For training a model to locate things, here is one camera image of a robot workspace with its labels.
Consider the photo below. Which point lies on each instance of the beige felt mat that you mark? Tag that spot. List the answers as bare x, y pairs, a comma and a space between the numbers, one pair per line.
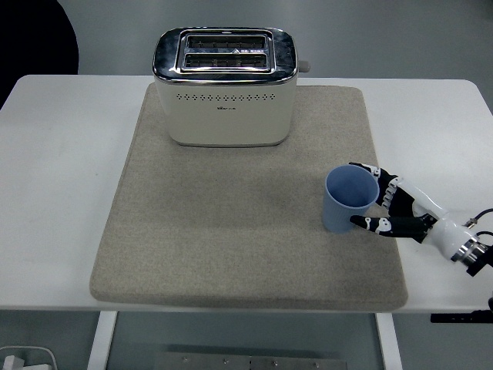
231, 231

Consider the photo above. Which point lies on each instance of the white table leg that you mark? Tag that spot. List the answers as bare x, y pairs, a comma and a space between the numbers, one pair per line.
101, 339
389, 343

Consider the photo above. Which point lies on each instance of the grey metal plate with screws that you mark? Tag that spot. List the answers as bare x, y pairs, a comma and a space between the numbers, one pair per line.
250, 362

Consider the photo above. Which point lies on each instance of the white chrome toaster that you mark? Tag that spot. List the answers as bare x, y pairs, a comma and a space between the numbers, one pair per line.
227, 115

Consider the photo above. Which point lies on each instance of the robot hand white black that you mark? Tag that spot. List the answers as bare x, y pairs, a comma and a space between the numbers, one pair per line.
443, 229

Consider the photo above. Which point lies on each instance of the white plug adapter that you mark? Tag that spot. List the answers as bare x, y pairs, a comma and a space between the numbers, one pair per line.
11, 364

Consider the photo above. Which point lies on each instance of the black table control panel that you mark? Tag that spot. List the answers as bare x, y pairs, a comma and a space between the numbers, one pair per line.
458, 318

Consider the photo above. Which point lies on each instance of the person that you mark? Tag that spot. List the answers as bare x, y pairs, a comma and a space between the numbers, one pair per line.
34, 42

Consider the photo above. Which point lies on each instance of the blue plastic cup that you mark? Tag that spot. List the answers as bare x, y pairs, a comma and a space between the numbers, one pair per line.
339, 219

